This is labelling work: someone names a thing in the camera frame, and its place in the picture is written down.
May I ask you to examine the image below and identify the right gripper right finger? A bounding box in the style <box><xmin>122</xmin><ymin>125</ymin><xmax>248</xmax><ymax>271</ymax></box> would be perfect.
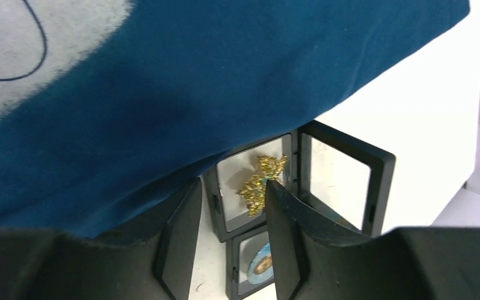
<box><xmin>266</xmin><ymin>181</ymin><xmax>480</xmax><ymax>299</ymax></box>

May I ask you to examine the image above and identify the gold maple leaf brooch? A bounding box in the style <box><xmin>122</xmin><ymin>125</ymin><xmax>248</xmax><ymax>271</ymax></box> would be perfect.
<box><xmin>236</xmin><ymin>155</ymin><xmax>288</xmax><ymax>217</ymax></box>

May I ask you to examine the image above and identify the black display box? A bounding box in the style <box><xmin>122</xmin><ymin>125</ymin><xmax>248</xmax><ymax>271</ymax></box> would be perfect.
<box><xmin>203</xmin><ymin>121</ymin><xmax>396</xmax><ymax>242</ymax></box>
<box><xmin>226</xmin><ymin>224</ymin><xmax>274</xmax><ymax>299</ymax></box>

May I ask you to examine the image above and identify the left black display box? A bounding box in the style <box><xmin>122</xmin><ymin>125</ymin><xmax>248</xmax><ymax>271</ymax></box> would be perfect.
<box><xmin>203</xmin><ymin>121</ymin><xmax>396</xmax><ymax>242</ymax></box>

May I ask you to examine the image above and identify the blue cartoon print t-shirt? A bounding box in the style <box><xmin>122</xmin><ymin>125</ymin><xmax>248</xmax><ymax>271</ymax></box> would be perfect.
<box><xmin>0</xmin><ymin>0</ymin><xmax>470</xmax><ymax>237</ymax></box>

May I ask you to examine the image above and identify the round blue pin badge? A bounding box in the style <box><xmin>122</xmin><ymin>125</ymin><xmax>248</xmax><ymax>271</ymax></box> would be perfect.
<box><xmin>247</xmin><ymin>242</ymin><xmax>274</xmax><ymax>284</ymax></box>

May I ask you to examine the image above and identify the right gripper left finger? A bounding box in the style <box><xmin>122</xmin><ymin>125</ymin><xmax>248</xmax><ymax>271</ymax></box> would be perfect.
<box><xmin>0</xmin><ymin>178</ymin><xmax>202</xmax><ymax>299</ymax></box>

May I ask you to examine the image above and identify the right black display box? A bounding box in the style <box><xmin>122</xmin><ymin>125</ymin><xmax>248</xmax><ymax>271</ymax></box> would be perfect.
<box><xmin>226</xmin><ymin>224</ymin><xmax>274</xmax><ymax>299</ymax></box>

